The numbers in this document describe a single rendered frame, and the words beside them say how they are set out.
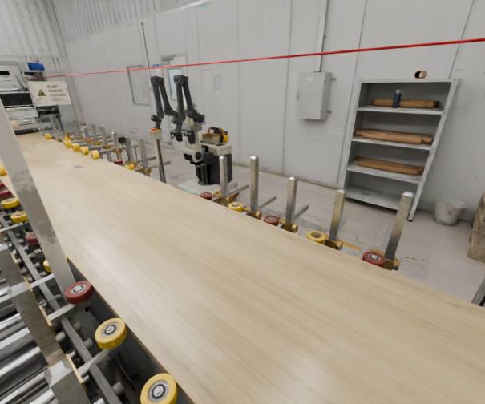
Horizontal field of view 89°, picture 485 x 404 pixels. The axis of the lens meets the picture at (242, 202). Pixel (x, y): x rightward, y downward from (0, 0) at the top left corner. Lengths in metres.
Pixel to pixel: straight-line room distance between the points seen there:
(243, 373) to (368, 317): 0.41
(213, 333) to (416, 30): 3.60
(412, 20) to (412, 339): 3.39
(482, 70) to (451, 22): 0.58
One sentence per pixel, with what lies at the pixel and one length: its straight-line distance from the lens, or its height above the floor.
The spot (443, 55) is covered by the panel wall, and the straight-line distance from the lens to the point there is 3.73.
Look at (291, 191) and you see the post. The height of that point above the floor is 1.03.
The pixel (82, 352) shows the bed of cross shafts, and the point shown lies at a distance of 0.98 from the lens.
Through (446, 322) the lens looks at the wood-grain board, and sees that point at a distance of 1.01.
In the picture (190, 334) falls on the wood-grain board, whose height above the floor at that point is 0.90.
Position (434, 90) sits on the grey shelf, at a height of 1.43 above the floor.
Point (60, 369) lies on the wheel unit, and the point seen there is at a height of 1.12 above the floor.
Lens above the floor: 1.55
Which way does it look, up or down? 26 degrees down
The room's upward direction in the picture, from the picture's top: 1 degrees counter-clockwise
